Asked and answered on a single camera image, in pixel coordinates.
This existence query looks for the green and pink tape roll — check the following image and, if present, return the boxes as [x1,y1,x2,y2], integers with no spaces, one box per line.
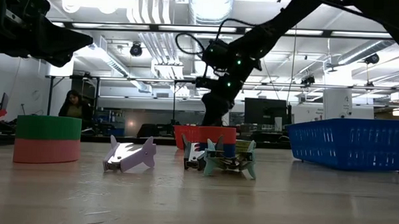
[13,114,83,166]

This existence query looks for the black metal table frame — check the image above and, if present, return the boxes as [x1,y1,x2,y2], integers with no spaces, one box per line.
[0,72,399,160]

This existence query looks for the silver ventilation duct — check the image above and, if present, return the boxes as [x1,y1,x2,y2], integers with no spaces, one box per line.
[188,0,235,27]

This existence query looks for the black monitor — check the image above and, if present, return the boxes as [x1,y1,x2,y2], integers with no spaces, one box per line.
[243,97,289,132]

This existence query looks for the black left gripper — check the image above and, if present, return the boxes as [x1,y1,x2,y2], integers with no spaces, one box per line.
[0,0,96,69]

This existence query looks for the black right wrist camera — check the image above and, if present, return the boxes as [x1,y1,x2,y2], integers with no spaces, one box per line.
[202,39,231,71]

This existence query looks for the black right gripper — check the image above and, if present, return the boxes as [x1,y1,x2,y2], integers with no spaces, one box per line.
[194,74,241,128]

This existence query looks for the black ceiling spotlight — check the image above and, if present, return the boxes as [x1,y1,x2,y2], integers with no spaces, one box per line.
[364,53,380,65]
[300,74,317,87]
[129,42,144,57]

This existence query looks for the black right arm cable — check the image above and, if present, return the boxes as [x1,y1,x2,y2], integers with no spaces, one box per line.
[174,16,257,58]

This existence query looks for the small background monitor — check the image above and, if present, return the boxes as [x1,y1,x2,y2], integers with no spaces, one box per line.
[0,92,10,112]

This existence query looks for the blue plastic basket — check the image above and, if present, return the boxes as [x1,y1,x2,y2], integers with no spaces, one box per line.
[285,116,399,173]

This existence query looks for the person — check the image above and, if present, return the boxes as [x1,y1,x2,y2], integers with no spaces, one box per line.
[57,88,95,131]

